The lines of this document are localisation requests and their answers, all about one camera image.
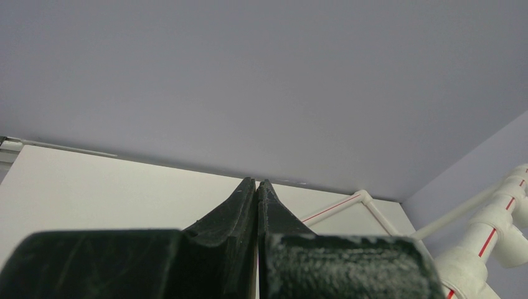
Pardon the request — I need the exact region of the white PVC pipe frame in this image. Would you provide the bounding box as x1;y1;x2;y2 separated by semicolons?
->
300;163;528;299

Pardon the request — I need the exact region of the aluminium table frame rail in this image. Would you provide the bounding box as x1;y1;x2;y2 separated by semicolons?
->
1;136;117;181

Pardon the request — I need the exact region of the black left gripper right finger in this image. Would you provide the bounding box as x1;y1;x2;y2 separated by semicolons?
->
257;181;445;298

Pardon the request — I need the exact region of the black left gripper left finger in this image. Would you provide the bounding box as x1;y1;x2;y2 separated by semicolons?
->
1;178;258;298

